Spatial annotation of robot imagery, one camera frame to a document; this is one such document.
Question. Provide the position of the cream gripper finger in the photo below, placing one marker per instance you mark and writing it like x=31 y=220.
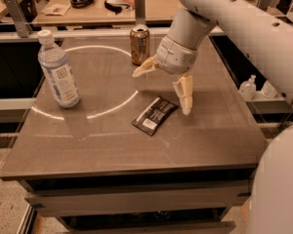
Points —
x=183 y=88
x=149 y=65

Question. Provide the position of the grey metal bracket left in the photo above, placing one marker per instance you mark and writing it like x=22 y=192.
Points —
x=21 y=25

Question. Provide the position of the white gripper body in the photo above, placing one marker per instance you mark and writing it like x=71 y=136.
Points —
x=176 y=57

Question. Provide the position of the grey drawer cabinet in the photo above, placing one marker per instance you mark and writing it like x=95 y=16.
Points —
x=102 y=202

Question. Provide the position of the small clear bottle on shelf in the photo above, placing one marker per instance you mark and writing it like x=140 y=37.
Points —
x=248 y=88

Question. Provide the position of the black rxbar chocolate wrapper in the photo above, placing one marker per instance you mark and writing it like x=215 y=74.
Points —
x=154 y=115

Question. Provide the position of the printed paper card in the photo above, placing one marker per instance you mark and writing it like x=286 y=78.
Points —
x=56 y=10

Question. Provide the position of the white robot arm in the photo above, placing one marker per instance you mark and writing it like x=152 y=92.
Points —
x=267 y=43

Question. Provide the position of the grey metal bracket middle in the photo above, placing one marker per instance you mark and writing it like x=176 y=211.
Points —
x=140 y=11

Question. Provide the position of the clear plastic water bottle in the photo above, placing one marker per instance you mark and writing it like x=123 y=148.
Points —
x=54 y=62

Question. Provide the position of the gold soda can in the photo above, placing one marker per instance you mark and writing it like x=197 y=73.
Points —
x=139 y=39

